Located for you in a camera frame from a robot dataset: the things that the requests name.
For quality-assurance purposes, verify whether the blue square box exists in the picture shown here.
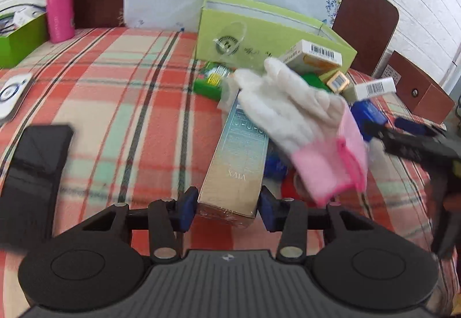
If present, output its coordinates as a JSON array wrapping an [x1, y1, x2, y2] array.
[[263, 143, 288, 181]]

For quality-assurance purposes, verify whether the brown cardboard shoe box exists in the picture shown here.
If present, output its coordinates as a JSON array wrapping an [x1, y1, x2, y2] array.
[[381, 51, 454, 124]]

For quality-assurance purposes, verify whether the dark brown wooden headboard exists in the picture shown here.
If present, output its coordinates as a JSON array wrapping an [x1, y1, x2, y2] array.
[[73, 0, 399, 75]]

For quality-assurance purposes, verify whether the plaid red bed sheet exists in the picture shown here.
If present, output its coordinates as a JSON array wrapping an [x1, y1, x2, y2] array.
[[0, 27, 461, 315]]

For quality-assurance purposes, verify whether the yellow white medicine box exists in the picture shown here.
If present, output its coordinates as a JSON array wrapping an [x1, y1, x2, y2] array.
[[341, 77, 396, 103]]

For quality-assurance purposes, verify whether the green snack packet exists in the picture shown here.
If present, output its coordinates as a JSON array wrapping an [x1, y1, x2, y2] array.
[[192, 61, 235, 101]]

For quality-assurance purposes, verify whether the white round charger device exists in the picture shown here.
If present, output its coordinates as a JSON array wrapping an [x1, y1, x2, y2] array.
[[0, 73, 34, 124]]

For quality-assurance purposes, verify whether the green square box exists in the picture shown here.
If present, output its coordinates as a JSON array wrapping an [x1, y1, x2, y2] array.
[[301, 72, 331, 92]]

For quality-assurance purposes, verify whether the light green cardboard storage box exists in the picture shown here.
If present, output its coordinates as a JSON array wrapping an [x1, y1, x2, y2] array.
[[195, 0, 356, 72]]

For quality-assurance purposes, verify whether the red tape roll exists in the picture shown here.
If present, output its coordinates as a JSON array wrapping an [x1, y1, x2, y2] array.
[[281, 168, 316, 208]]

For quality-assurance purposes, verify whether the bright green side box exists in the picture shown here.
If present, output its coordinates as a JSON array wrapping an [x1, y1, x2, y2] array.
[[1, 4, 48, 68]]

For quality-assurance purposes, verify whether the small orange barcode box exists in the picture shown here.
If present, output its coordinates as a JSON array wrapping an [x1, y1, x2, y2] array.
[[326, 71, 350, 93]]

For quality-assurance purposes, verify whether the silver Vixa long box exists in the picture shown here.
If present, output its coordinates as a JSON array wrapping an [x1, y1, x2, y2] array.
[[198, 100, 269, 228]]

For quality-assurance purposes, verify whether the black smartphone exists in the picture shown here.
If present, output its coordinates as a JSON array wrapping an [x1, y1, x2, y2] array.
[[1, 124, 74, 252]]

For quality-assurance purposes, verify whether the white pink knit glove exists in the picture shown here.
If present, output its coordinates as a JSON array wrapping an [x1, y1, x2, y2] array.
[[232, 57, 368, 206]]

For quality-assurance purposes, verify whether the white orange medicine box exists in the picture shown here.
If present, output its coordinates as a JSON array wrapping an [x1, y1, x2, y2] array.
[[279, 39, 342, 75]]

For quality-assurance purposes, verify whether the blue long barcode box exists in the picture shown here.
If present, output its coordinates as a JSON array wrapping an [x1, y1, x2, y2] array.
[[351, 100, 388, 143]]

